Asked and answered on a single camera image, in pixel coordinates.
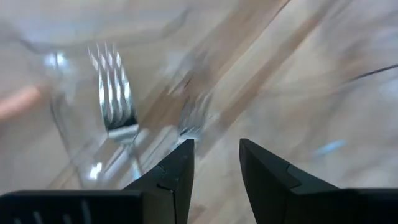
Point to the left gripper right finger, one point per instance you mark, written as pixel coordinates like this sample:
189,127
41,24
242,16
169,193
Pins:
273,193

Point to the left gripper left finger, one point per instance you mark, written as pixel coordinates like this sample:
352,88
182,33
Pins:
168,186

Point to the clear plastic bin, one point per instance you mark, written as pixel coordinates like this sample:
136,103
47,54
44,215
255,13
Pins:
77,93

